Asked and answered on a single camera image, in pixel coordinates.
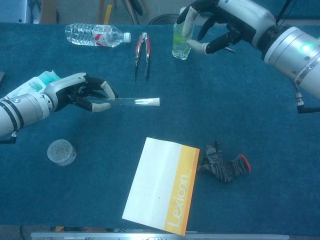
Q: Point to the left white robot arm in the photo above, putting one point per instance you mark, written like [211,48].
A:
[22,110]

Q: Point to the teal felt table cover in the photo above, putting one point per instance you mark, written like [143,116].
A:
[225,100]

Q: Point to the small metal bolt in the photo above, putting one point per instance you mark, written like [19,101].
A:
[231,50]

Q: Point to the grey metal cabinet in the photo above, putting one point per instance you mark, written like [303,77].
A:
[15,10]

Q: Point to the small white cap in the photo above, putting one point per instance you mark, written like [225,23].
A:
[155,101]

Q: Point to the round clear box of screws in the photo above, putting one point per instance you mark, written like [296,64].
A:
[60,152]

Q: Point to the brown cardboard box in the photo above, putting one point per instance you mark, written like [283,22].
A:
[48,11]

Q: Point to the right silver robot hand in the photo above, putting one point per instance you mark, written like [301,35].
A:
[245,17]

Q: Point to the yellow stick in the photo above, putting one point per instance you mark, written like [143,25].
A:
[108,13]

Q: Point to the clear glass test tube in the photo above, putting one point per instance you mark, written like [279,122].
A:
[125,101]

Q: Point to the white yellow Lexicon booklet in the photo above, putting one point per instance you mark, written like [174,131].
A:
[155,187]

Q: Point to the teal wet wipes pack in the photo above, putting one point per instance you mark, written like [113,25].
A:
[37,86]

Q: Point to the aluminium frame rail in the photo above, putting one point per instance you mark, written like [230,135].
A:
[125,236]

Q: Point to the black tripod stand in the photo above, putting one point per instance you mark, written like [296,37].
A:
[285,8]

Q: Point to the grey knit work glove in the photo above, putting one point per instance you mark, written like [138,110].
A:
[225,170]

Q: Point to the clear red-label water bottle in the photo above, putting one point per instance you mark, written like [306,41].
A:
[87,33]

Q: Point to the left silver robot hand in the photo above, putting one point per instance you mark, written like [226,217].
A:
[65,85]

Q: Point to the clear green-label bottle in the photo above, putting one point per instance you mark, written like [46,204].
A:
[178,50]

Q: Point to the flat black object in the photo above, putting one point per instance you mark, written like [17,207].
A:
[2,78]

